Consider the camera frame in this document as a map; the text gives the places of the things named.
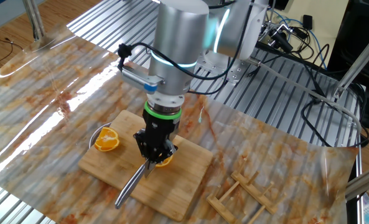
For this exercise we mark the marble pattern plastic mat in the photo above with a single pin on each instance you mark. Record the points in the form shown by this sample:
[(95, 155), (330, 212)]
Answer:
[(47, 124)]

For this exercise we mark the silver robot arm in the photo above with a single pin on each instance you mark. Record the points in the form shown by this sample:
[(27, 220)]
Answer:
[(178, 40)]

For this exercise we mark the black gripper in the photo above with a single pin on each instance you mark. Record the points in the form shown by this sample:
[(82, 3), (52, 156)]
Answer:
[(159, 130)]

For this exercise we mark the black power adapter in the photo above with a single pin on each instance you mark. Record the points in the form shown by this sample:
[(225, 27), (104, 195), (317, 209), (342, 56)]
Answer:
[(307, 22)]

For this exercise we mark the black camera clamp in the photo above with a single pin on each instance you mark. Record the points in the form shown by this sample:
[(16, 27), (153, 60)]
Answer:
[(282, 40)]

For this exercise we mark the steel cleaver knife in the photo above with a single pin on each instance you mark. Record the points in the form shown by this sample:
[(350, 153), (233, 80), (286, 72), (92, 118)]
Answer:
[(129, 186)]

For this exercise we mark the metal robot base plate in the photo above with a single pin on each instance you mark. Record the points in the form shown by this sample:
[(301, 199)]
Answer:
[(234, 70)]

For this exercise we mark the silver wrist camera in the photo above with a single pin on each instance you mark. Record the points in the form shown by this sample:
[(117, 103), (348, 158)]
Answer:
[(137, 79)]

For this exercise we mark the clear plastic tube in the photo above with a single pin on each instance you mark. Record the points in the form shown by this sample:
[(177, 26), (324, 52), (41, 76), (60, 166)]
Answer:
[(296, 83)]

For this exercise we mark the thin aluminium frame post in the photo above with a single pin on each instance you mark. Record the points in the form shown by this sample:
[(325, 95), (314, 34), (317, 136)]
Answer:
[(359, 186)]

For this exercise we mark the bamboo cutting board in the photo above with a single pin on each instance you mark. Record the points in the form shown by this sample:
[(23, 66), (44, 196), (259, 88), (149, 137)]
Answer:
[(184, 180)]

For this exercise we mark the black equipment case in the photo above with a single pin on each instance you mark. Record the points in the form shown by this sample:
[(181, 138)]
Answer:
[(358, 46)]

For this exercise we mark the wooden peg rack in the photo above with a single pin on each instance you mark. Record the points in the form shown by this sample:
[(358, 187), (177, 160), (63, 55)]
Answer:
[(249, 189)]

